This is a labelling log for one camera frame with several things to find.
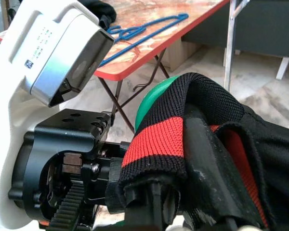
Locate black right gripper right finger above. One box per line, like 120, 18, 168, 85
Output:
183, 113, 265, 231

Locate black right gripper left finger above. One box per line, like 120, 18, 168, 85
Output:
124, 179, 184, 231

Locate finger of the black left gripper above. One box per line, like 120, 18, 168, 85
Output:
109, 157, 125, 188

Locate black garment red stripes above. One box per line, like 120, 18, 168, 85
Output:
117, 72, 289, 231

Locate green plastic hanger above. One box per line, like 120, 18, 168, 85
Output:
134, 74, 184, 135

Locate blue plastic hanger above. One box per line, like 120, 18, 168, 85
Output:
100, 12, 190, 67

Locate silver metal clothes rack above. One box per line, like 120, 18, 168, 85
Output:
223, 0, 250, 93

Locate marble pattern folding table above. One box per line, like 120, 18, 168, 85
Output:
0, 0, 231, 135

